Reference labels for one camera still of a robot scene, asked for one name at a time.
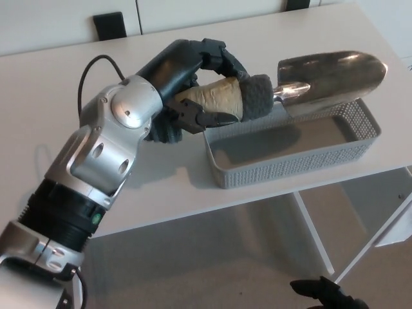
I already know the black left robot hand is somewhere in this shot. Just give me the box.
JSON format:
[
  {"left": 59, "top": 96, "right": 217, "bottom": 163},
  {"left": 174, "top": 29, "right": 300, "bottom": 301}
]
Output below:
[{"left": 138, "top": 37, "right": 250, "bottom": 135}]

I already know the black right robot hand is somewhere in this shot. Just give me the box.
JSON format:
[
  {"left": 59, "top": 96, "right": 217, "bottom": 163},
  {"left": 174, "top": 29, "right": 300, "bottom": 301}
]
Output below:
[{"left": 289, "top": 276, "right": 370, "bottom": 309}]

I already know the metal trowel with handle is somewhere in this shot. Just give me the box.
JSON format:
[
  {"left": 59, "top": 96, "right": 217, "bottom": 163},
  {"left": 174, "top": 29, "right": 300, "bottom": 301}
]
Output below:
[{"left": 145, "top": 49, "right": 390, "bottom": 144}]

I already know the white desk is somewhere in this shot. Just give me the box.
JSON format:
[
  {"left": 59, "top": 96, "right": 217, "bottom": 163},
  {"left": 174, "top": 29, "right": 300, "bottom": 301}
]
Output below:
[{"left": 0, "top": 1, "right": 412, "bottom": 285}]

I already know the clear plastic document pouch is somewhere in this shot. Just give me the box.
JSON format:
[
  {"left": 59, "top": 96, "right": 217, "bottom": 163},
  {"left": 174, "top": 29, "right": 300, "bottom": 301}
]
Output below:
[{"left": 374, "top": 229, "right": 412, "bottom": 248}]

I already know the white cabinet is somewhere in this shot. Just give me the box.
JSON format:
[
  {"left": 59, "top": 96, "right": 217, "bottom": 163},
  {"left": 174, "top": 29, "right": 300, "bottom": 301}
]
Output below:
[{"left": 0, "top": 0, "right": 412, "bottom": 58}]

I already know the grey perforated plastic basket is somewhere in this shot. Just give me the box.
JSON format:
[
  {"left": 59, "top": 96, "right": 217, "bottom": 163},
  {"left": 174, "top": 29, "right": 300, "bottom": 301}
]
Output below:
[{"left": 202, "top": 97, "right": 382, "bottom": 191}]

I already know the black cabinet handle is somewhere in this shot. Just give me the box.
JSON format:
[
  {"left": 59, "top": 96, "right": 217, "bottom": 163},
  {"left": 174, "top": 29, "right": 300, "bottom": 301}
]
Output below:
[
  {"left": 285, "top": 0, "right": 312, "bottom": 12},
  {"left": 92, "top": 12, "right": 127, "bottom": 41}
]

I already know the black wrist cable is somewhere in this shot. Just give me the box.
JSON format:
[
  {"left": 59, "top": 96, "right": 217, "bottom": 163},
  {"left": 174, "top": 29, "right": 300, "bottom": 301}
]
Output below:
[{"left": 78, "top": 55, "right": 127, "bottom": 114}]

